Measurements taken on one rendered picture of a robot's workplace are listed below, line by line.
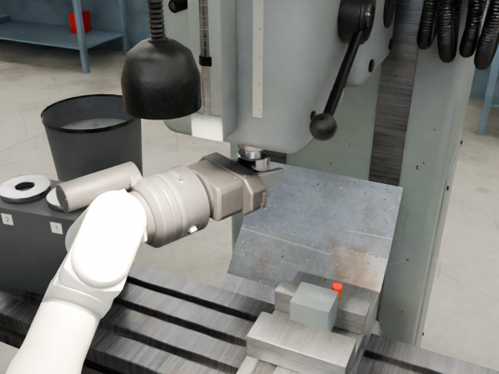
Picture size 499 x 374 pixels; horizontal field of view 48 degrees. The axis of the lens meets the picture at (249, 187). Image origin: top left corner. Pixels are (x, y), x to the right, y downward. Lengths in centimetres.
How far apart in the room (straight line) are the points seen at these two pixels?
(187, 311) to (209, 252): 172
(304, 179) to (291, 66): 60
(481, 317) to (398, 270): 136
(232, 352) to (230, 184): 36
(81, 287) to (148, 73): 24
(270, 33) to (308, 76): 6
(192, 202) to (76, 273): 17
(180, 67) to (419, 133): 68
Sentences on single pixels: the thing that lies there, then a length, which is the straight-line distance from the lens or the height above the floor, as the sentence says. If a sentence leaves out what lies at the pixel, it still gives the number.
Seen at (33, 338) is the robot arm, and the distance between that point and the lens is 63.
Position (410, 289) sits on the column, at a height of 83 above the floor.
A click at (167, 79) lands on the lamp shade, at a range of 49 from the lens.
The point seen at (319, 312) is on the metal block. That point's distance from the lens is 84.
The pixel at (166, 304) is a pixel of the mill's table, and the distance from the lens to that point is 107.
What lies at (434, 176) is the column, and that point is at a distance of 113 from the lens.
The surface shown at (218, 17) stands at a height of 148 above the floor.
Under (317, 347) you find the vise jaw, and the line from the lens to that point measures 83.
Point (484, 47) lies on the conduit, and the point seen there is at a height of 140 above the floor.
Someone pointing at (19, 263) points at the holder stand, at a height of 97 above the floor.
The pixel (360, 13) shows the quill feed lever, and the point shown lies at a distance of 69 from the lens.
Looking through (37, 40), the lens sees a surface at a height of 23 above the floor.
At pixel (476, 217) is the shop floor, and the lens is 327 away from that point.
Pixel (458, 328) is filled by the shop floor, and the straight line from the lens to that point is 250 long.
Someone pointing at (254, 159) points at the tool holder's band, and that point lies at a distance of 75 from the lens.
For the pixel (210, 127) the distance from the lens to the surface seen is 63.
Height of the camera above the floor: 160
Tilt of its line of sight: 29 degrees down
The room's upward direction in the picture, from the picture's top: straight up
